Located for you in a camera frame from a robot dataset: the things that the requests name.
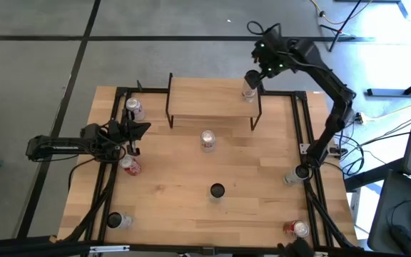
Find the black aluminium table frame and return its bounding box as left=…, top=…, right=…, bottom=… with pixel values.
left=83, top=80, right=337, bottom=251

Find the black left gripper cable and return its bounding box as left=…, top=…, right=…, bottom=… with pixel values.
left=96, top=126, right=127, bottom=164

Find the black base beam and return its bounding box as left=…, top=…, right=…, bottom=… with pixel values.
left=0, top=236, right=411, bottom=257

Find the red Coca-Cola can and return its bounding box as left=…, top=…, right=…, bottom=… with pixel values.
left=283, top=219, right=310, bottom=239
left=118, top=155, right=143, bottom=177

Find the black left arm base cable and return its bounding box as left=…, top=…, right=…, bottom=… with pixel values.
left=67, top=156, right=96, bottom=193

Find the wooden shelf with black legs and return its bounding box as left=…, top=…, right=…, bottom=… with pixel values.
left=165, top=72, right=263, bottom=131

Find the grey desk surface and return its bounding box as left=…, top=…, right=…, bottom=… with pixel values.
left=367, top=169, right=411, bottom=257

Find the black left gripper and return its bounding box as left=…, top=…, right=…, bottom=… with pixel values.
left=114, top=109, right=152, bottom=157

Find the black desk foot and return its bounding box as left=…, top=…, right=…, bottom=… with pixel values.
left=365, top=70, right=411, bottom=97

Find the black tripod stand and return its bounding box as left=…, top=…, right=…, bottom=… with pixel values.
left=318, top=0, right=362, bottom=53

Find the black desk leg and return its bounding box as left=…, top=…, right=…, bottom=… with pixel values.
left=343, top=158, right=406, bottom=193

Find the black rounded object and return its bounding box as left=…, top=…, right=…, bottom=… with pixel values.
left=278, top=238, right=315, bottom=257

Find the black right gripper cable loop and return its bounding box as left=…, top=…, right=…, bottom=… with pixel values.
left=246, top=20, right=281, bottom=36

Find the pale floor cable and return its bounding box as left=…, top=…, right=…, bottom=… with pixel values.
left=364, top=111, right=411, bottom=146

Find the black cable bundle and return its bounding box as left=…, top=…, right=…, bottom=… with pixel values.
left=305, top=180, right=357, bottom=249
left=62, top=163, right=118, bottom=248

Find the thick black floor cable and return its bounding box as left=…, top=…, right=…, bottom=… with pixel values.
left=333, top=130, right=411, bottom=178

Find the yellow cable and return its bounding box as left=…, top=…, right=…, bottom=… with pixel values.
left=310, top=0, right=375, bottom=26

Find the black computer mouse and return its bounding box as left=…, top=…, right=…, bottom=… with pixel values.
left=390, top=223, right=411, bottom=257

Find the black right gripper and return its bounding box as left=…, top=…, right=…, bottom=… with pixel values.
left=245, top=26, right=293, bottom=89

